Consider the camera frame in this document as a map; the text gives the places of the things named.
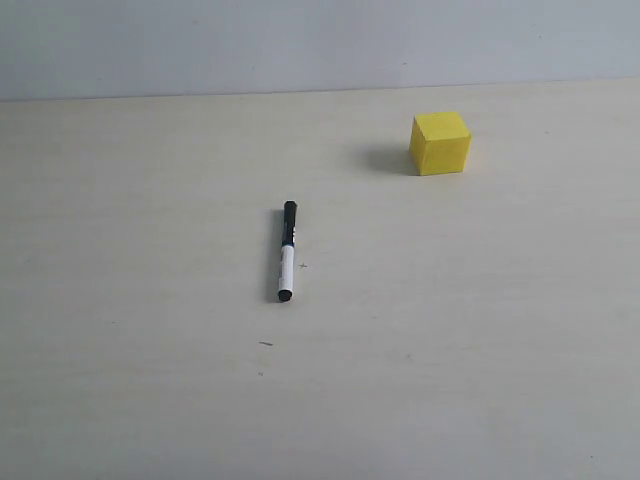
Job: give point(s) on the black and white whiteboard marker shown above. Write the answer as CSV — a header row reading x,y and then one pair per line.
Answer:
x,y
287,252

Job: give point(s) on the yellow foam cube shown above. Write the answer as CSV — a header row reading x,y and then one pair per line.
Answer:
x,y
439,143

